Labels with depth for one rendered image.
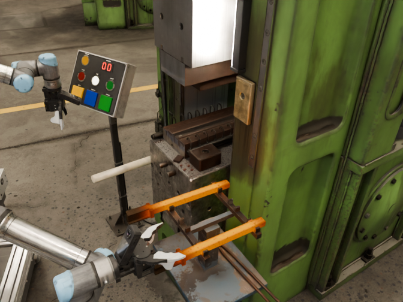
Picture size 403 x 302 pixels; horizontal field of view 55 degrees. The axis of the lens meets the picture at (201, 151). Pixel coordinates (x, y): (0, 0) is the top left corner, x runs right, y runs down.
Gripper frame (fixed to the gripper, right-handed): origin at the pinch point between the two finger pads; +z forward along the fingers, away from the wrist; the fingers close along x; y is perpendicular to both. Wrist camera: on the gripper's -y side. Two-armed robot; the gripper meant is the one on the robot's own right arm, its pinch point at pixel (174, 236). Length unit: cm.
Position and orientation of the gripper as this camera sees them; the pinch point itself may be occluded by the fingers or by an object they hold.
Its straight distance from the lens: 119.8
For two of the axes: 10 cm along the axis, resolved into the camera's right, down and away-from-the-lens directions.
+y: -0.3, 8.2, 5.7
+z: 8.6, -2.7, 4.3
